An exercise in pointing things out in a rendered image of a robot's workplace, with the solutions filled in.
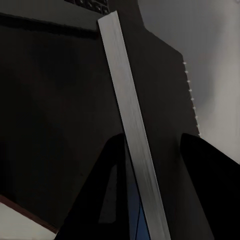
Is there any notebook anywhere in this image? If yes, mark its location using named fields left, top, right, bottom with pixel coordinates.
left=96, top=9, right=215, bottom=240

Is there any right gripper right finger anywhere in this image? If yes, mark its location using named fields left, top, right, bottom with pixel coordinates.
left=179, top=133, right=240, bottom=240

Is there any keyboard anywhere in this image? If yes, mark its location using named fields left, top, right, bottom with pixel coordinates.
left=0, top=0, right=110, bottom=32

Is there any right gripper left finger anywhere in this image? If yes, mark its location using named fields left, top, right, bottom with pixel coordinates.
left=54, top=133, right=130, bottom=240

